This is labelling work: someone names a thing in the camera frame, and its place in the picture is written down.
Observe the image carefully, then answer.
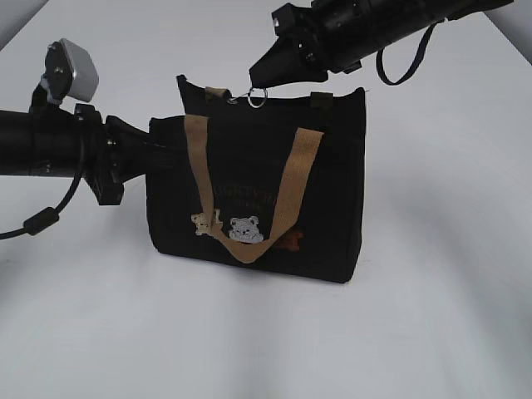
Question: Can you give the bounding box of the silver zipper pull ring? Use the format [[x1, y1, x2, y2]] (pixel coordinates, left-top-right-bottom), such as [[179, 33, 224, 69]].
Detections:
[[226, 88, 268, 109]]

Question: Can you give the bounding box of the black canvas tote bag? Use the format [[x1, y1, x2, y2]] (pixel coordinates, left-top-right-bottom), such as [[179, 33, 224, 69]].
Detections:
[[145, 76, 367, 283]]

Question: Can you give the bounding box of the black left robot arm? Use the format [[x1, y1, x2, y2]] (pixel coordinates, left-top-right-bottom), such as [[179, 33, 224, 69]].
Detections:
[[1, 104, 185, 206]]

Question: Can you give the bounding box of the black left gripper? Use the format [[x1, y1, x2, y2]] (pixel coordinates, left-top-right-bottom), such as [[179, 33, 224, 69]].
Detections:
[[74, 104, 185, 206]]

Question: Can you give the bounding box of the black cable with ferrite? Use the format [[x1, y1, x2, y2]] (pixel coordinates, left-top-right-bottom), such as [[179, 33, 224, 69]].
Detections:
[[0, 136, 86, 241]]

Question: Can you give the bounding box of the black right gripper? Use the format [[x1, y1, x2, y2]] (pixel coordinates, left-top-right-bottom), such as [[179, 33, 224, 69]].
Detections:
[[249, 1, 374, 88]]

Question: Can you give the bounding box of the black looped cable right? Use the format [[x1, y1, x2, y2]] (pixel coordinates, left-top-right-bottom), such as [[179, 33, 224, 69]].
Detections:
[[375, 22, 439, 86]]

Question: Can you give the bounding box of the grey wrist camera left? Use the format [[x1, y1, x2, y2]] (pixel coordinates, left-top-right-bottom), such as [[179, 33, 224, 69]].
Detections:
[[29, 38, 99, 111]]

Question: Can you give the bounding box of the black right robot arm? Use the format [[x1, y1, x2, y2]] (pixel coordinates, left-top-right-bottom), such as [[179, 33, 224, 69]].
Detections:
[[249, 0, 508, 89]]

